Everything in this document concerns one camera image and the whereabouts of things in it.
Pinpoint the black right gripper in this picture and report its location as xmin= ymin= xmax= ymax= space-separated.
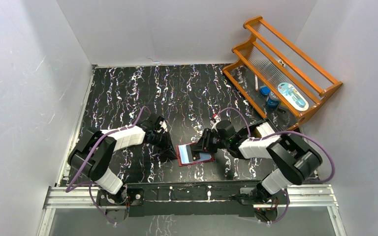
xmin=192 ymin=127 xmax=230 ymax=154

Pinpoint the credit card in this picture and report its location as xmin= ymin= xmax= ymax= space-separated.
xmin=194 ymin=153 xmax=214 ymax=162

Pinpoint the red card holder wallet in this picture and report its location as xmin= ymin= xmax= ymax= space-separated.
xmin=176 ymin=143 xmax=214 ymax=167

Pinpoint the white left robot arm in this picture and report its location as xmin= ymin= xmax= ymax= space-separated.
xmin=67 ymin=114 xmax=177 ymax=205

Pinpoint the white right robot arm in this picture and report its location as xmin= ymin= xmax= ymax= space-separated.
xmin=183 ymin=120 xmax=323 ymax=204

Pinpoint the stack of white cards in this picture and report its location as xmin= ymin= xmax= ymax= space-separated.
xmin=253 ymin=122 xmax=276 ymax=138

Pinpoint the black plastic card box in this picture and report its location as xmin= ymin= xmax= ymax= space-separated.
xmin=249 ymin=118 xmax=277 ymax=138

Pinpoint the small blue block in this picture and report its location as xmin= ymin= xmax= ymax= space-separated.
xmin=259 ymin=86 xmax=271 ymax=96

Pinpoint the white pen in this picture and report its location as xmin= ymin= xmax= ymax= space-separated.
xmin=254 ymin=75 xmax=259 ymax=91

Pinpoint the orange wooden shelf rack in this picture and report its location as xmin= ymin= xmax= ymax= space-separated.
xmin=222 ymin=16 xmax=343 ymax=130

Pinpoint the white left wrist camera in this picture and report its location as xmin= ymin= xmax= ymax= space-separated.
xmin=160 ymin=120 xmax=168 ymax=133

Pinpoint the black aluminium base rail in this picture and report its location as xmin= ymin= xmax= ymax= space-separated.
xmin=44 ymin=180 xmax=338 ymax=223

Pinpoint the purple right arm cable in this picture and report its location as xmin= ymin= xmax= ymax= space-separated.
xmin=213 ymin=107 xmax=336 ymax=225

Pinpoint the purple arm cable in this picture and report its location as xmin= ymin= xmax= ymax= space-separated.
xmin=65 ymin=106 xmax=151 ymax=225
xmin=213 ymin=107 xmax=336 ymax=225

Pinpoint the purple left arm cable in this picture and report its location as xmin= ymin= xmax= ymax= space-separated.
xmin=65 ymin=106 xmax=151 ymax=225

